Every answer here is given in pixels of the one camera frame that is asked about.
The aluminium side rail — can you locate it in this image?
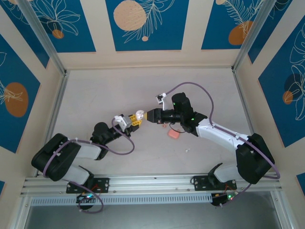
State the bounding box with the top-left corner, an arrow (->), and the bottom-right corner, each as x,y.
232,67 -> 259,144
35,70 -> 71,177

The thin black wire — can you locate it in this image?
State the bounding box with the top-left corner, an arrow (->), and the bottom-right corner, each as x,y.
164,123 -> 186,133

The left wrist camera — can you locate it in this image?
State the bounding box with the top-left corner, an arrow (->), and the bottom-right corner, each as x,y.
113,114 -> 133,131

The white slotted cable duct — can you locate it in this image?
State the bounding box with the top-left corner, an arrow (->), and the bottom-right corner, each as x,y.
30,193 -> 213,207

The pink rounded case cover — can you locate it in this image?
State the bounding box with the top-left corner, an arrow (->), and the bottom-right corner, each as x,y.
167,129 -> 181,139

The aluminium frame bar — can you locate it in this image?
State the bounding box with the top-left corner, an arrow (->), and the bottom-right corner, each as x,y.
270,190 -> 290,229
13,194 -> 33,229

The aluminium frame post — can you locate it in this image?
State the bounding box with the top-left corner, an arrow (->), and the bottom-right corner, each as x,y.
18,0 -> 70,77
232,0 -> 271,72

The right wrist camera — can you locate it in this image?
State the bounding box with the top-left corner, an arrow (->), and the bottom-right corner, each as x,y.
154,92 -> 169,111

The wide aluminium base rail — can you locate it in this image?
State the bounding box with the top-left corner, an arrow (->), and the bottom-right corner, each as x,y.
20,174 -> 283,195

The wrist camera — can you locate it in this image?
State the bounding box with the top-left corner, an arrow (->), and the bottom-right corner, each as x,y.
113,114 -> 133,131
154,92 -> 169,111

